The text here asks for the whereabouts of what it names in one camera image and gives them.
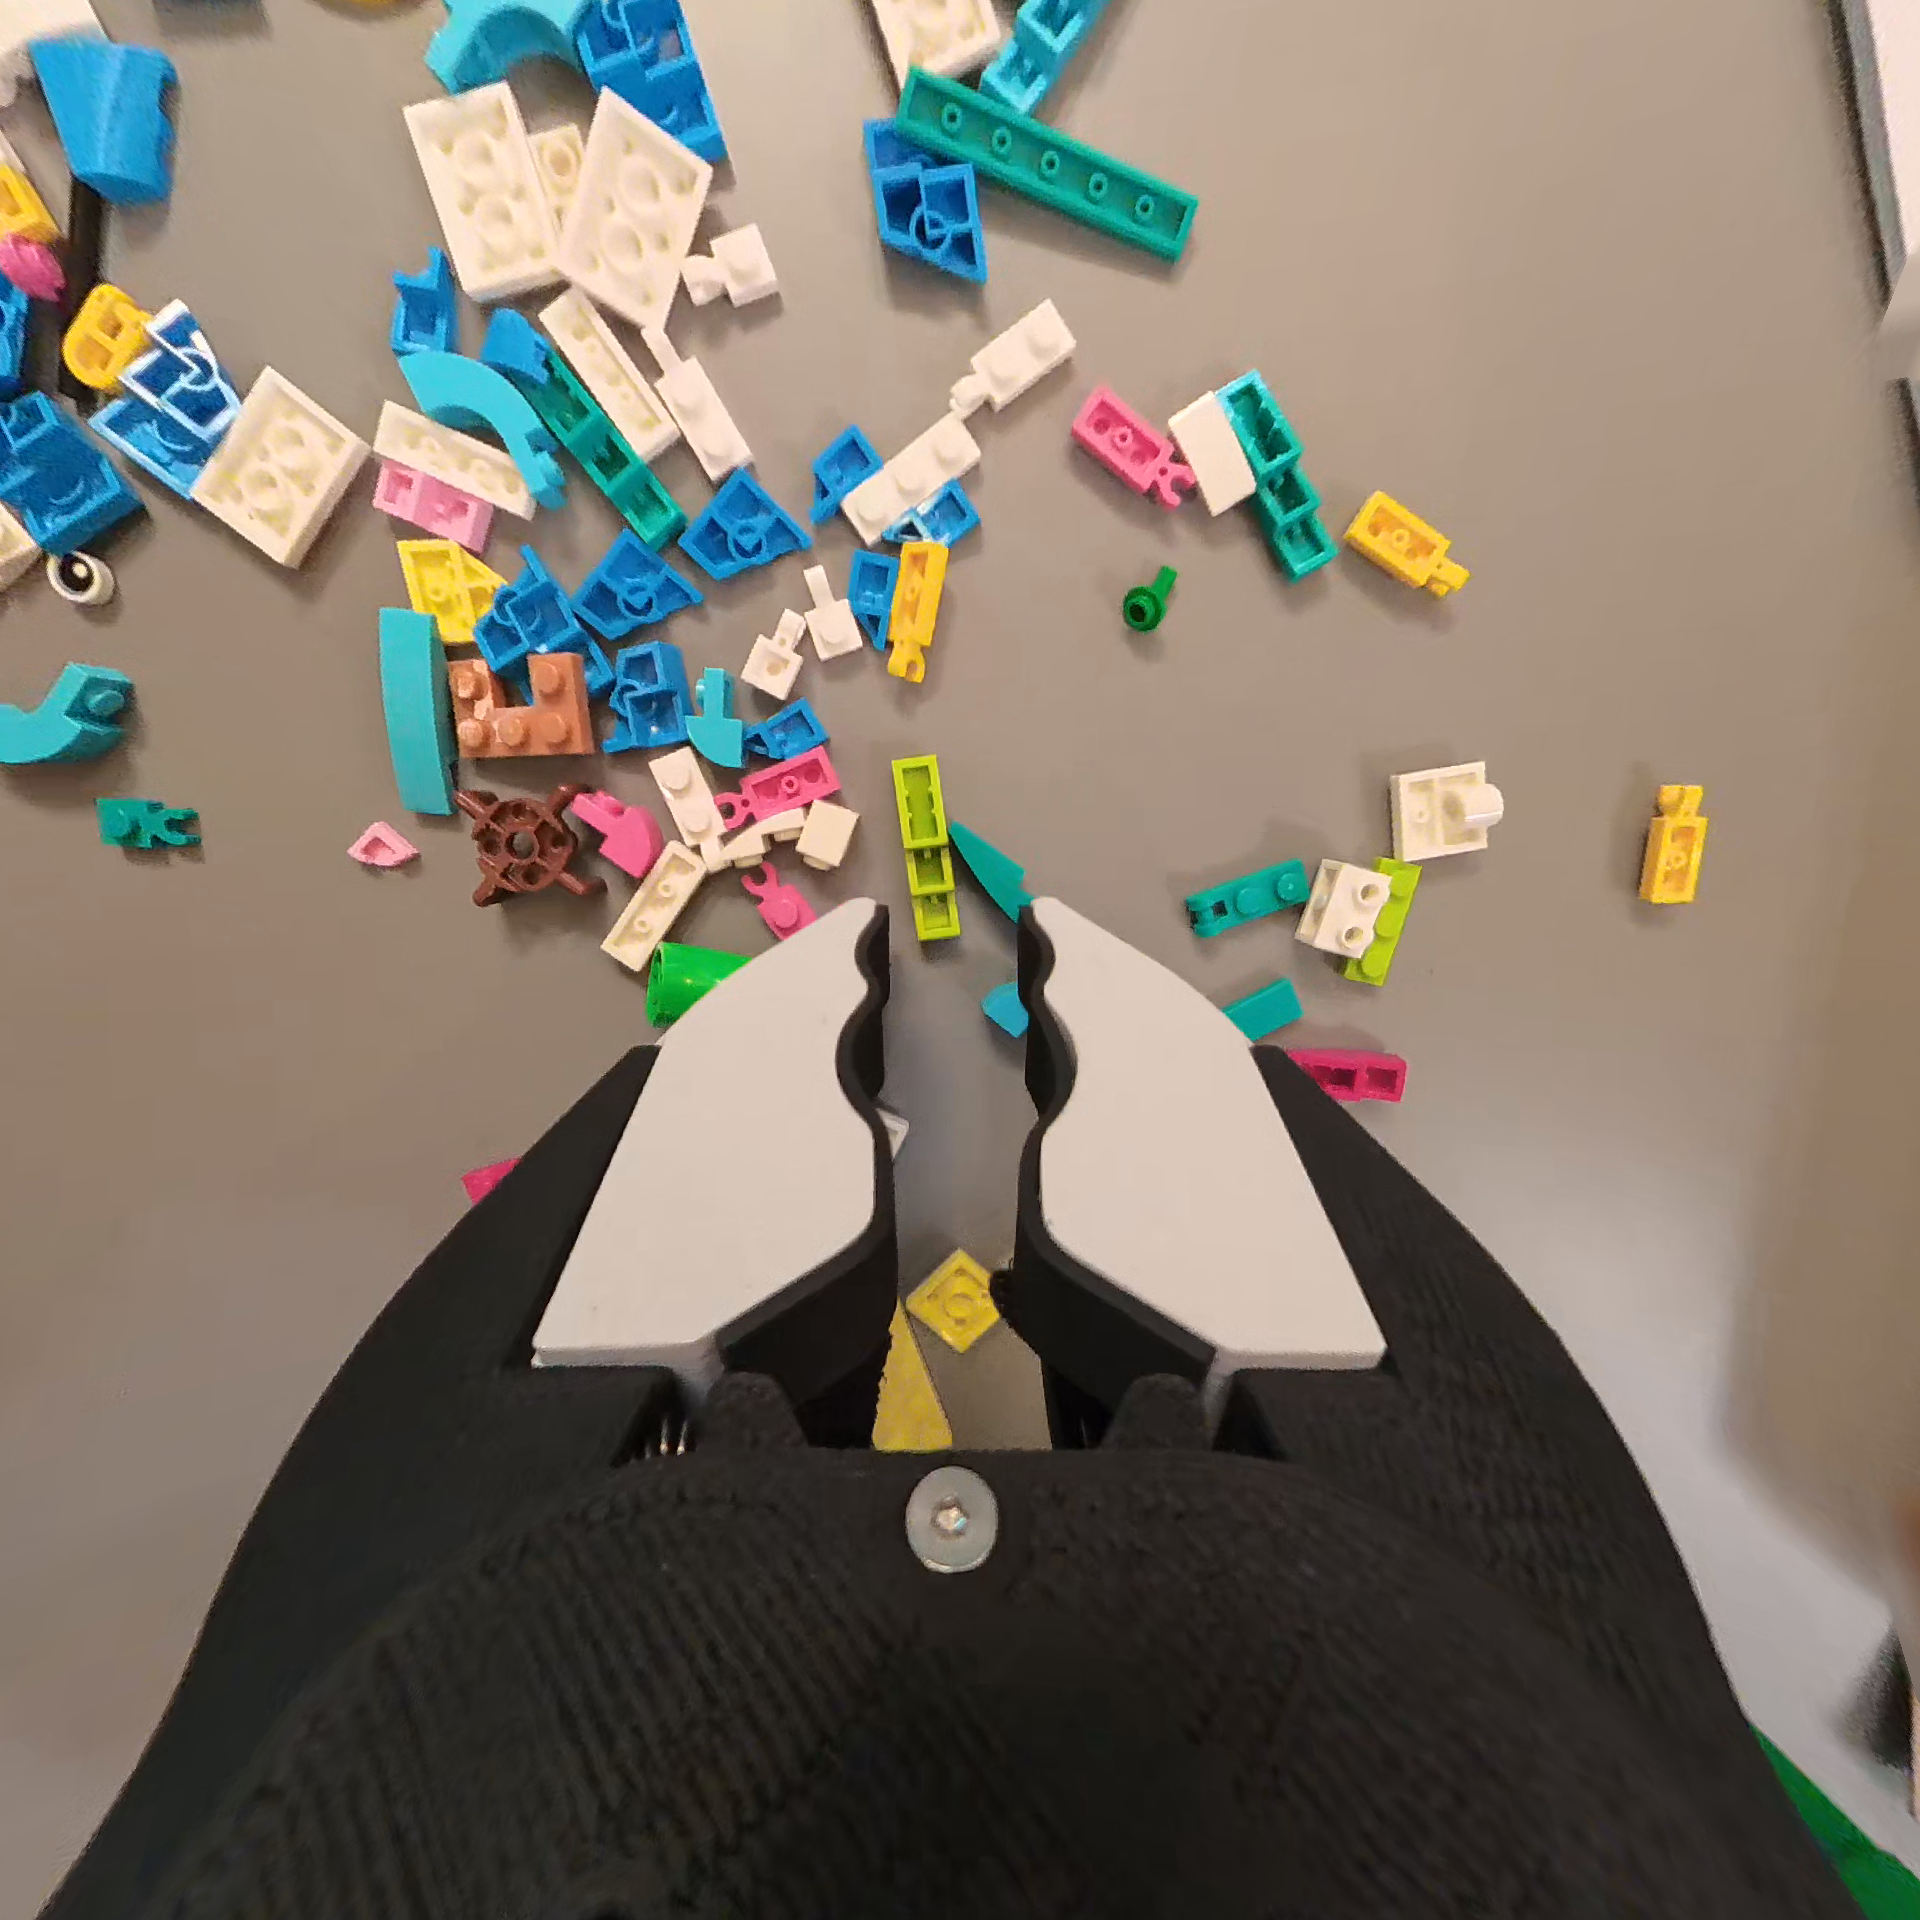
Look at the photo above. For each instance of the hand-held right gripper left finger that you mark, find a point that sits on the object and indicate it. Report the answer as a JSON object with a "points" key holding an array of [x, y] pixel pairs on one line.
{"points": [[734, 1184]]}

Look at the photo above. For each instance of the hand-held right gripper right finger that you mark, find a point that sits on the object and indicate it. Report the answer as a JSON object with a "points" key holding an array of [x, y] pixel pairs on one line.
{"points": [[1201, 1200]]}

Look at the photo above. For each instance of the lime green lego plate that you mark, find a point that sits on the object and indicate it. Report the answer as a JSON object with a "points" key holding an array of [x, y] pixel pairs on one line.
{"points": [[922, 849]]}

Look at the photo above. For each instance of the yellow square lego tile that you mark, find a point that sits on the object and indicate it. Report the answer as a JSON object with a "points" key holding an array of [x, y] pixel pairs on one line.
{"points": [[953, 1299]]}

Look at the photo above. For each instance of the yellow lego wedge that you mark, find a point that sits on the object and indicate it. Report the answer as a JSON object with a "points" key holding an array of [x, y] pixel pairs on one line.
{"points": [[909, 1395]]}

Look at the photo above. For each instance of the pile of loose lego pieces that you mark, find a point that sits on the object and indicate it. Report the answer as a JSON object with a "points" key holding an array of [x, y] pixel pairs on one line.
{"points": [[481, 181]]}

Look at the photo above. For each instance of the white instruction booklet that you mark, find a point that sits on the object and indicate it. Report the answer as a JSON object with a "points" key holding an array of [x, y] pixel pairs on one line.
{"points": [[1881, 149]]}

